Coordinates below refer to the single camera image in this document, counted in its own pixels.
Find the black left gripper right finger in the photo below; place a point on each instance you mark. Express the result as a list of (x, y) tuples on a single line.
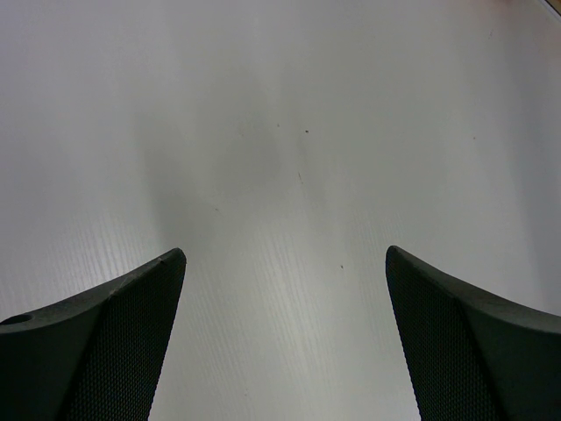
[(472, 355)]

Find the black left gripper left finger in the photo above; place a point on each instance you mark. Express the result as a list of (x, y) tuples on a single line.
[(96, 355)]

